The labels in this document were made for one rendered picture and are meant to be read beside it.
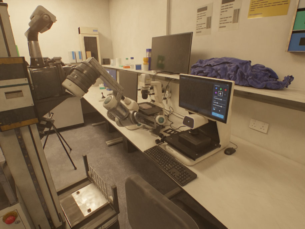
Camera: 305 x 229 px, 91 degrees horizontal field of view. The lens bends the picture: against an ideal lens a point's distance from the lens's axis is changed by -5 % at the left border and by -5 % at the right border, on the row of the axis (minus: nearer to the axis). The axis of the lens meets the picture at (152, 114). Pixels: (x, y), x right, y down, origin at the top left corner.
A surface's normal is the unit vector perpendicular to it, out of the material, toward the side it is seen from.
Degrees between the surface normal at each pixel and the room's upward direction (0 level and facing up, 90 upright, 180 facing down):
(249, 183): 0
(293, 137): 90
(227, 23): 90
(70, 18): 90
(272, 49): 90
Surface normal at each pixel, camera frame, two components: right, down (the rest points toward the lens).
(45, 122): 0.75, 0.32
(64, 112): 0.57, 0.29
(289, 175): 0.00, -0.93
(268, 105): -0.83, 0.20
